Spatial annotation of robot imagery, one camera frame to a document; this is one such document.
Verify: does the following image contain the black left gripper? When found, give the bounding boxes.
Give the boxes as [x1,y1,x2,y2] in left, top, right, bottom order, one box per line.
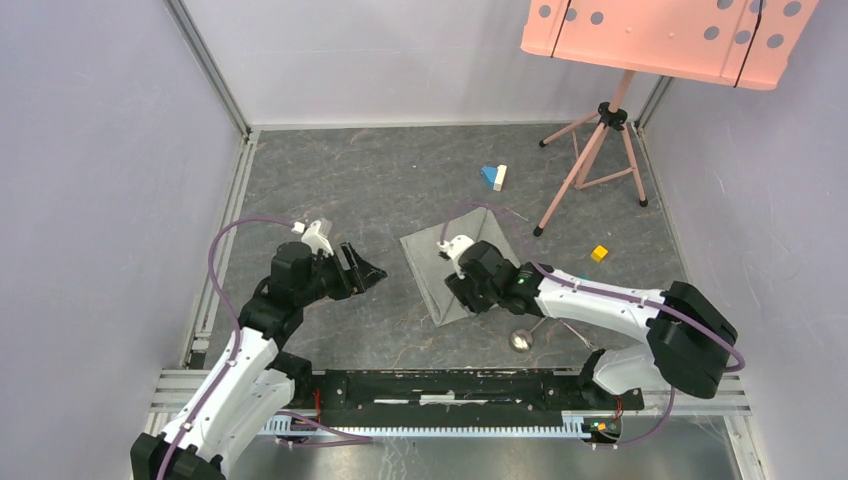
[296,241,387,306]

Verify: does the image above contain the grey cloth napkin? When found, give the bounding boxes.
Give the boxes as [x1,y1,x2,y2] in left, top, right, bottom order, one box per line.
[400,207,520,327]

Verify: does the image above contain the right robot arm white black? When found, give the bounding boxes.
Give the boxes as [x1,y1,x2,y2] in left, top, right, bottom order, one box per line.
[438,235,744,408]

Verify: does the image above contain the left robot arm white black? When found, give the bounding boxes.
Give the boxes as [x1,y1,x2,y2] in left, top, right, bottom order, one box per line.
[130,242,388,479]

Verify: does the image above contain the silver spoon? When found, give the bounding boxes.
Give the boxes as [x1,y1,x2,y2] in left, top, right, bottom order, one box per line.
[508,318,546,353]

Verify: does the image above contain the blue and white block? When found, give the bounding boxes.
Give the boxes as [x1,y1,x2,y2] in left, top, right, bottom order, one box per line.
[480,164,508,192]

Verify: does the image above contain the yellow cube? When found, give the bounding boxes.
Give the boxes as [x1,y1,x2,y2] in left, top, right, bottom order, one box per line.
[590,245,609,262]

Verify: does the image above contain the silver fork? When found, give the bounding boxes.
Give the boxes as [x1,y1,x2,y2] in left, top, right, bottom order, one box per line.
[558,319,598,351]

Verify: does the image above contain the pink music stand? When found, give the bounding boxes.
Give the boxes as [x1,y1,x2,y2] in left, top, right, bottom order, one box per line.
[520,0,818,236]

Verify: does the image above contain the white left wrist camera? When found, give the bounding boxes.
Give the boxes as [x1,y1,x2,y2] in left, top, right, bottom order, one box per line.
[291,218,335,258]

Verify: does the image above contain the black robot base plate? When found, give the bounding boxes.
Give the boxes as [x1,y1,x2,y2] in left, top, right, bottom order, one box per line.
[285,368,645,429]

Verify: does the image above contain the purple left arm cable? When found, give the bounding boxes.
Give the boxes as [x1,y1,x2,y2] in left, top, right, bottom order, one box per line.
[153,214,374,480]

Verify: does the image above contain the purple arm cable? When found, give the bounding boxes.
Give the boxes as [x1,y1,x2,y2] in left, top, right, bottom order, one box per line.
[153,214,374,480]
[438,201,747,450]

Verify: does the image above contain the white slotted cable duct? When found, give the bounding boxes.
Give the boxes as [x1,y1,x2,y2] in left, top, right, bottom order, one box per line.
[259,415,591,440]

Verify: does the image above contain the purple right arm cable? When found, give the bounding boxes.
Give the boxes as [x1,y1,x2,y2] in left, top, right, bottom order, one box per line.
[438,201,747,450]

